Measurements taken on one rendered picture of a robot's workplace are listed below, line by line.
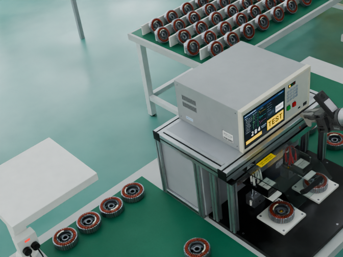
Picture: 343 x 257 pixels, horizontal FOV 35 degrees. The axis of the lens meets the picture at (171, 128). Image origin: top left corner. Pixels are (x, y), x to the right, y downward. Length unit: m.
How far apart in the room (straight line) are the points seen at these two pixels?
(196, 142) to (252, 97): 0.32
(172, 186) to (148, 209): 0.16
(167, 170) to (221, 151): 0.37
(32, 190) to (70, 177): 0.15
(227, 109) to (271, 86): 0.22
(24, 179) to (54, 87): 2.98
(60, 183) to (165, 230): 0.58
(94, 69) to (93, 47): 0.45
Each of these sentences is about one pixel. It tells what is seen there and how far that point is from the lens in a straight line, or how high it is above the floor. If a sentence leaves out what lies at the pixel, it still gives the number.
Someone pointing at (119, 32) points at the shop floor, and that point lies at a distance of 5.82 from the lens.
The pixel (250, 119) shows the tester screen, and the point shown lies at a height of 1.26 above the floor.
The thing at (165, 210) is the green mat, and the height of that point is 0.75.
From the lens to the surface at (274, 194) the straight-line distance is 2.37.
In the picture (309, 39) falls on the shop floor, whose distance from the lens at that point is 5.35.
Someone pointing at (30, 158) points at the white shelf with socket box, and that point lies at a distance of 2.25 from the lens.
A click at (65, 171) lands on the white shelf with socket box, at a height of 1.20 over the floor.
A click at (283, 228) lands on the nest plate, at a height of 0.78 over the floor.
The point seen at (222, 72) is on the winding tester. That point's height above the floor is 1.32.
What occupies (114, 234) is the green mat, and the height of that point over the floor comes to 0.75.
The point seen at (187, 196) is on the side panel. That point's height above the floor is 0.81.
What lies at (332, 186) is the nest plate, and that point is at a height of 0.78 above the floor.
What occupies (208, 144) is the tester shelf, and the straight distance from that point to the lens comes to 2.26.
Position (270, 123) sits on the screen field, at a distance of 2.28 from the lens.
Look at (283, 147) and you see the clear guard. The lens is 2.31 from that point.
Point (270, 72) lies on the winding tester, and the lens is 2.32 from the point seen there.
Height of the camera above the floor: 2.53
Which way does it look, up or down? 37 degrees down
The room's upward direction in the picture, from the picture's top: 8 degrees counter-clockwise
